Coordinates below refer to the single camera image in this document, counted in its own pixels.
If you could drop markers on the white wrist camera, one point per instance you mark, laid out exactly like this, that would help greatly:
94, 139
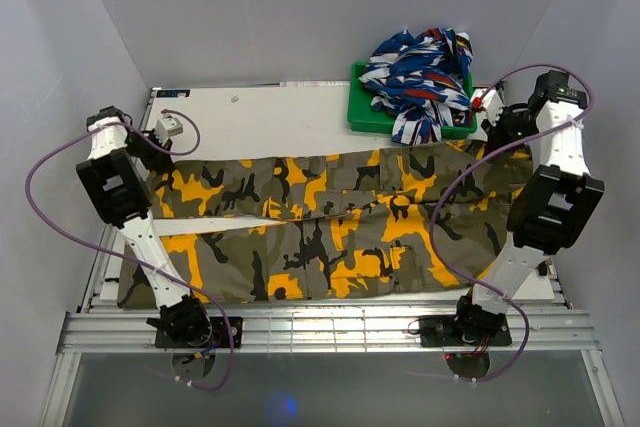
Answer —
166, 128
489, 103

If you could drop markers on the aluminium frame rail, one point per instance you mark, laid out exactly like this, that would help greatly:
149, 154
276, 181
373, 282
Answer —
331, 327

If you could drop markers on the green plastic tray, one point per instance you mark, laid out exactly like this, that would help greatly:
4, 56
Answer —
362, 118

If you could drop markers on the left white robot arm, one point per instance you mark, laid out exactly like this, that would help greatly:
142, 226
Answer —
123, 200

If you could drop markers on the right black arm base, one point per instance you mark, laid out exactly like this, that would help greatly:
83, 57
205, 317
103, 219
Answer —
450, 337

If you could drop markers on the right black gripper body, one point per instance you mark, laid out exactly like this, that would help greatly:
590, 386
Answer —
512, 126

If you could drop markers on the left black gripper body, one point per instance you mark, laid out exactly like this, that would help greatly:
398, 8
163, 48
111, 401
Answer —
149, 154

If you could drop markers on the camouflage yellow green trousers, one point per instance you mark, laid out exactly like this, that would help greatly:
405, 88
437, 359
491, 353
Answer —
356, 225

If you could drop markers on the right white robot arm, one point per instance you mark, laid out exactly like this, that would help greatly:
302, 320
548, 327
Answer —
553, 207

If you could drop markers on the left dark corner label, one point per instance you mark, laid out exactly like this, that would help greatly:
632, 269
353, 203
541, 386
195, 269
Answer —
173, 93

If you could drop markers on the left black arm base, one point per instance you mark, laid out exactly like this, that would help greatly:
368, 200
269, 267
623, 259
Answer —
195, 362

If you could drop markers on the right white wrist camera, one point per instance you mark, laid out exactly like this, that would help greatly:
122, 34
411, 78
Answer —
489, 103

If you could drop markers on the blue white red trousers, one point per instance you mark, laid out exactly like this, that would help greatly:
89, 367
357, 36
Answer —
423, 84

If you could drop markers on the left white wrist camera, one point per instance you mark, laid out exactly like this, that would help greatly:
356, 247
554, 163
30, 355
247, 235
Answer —
166, 128

